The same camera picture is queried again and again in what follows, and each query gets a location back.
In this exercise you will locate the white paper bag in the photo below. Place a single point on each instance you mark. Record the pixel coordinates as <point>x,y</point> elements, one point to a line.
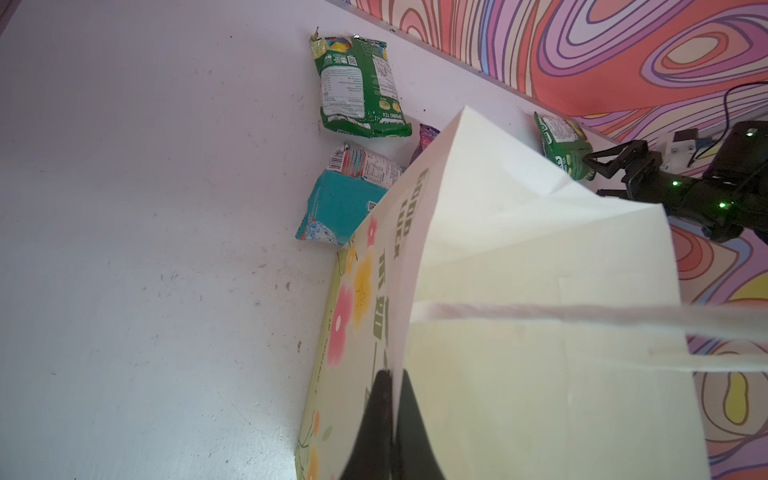
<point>540,324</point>

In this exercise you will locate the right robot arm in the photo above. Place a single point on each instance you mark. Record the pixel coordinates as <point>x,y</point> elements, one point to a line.
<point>729,198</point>

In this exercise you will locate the green snack bag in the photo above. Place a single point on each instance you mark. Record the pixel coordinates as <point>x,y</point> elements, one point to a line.
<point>565,144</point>
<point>359,96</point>

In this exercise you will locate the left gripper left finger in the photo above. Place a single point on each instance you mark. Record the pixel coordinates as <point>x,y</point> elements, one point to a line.
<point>371,454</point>

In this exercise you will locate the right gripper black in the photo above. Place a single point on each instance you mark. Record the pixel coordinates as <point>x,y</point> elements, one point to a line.
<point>643,179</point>

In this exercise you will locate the purple snack bag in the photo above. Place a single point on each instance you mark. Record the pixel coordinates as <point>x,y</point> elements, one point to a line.
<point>427,135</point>

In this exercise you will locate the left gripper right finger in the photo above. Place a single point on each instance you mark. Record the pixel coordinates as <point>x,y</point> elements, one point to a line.
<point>413,457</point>

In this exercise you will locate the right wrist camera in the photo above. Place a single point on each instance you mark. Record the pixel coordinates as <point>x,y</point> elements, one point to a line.
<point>678,149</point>

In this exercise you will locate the teal snack bag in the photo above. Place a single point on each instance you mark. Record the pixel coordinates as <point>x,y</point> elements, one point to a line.
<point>348,189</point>

